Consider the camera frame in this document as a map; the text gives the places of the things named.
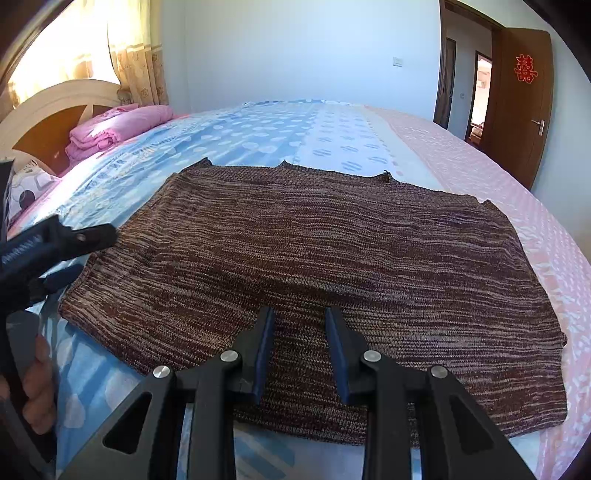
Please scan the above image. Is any pink folded blanket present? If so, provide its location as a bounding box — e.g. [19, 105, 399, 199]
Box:
[65, 104, 175, 163]

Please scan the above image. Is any red paper door decoration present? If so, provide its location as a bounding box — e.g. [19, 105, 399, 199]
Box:
[515, 54, 539, 84]

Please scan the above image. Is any white patterned pillow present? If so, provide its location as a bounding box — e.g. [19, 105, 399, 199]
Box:
[7, 159, 63, 227]

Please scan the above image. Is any person's left hand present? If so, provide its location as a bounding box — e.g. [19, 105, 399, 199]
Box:
[21, 336, 58, 437]

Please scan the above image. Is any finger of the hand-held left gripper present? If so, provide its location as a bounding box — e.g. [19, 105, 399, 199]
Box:
[28, 263, 86, 303]
[46, 215, 118, 260]

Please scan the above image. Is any brown knitted sweater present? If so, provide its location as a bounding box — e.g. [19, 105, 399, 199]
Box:
[58, 158, 570, 446]

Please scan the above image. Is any wooden bed headboard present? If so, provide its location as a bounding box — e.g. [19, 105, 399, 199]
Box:
[0, 79, 122, 176]

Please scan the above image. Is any blue pink dotted bed sheet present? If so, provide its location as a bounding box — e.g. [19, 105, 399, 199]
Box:
[7, 98, 591, 480]

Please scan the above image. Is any brown wooden door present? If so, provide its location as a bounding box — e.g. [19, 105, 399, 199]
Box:
[482, 28, 554, 190]

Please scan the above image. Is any brown door frame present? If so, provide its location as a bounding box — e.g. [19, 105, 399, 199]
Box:
[433, 0, 504, 139]

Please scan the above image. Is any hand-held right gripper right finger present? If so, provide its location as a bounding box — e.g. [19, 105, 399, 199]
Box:
[324, 305, 539, 480]

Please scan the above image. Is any yellow patterned curtain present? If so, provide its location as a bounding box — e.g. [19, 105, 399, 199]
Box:
[7, 0, 169, 108]

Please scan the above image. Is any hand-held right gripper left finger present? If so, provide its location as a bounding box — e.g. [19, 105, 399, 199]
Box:
[60, 305, 277, 480]

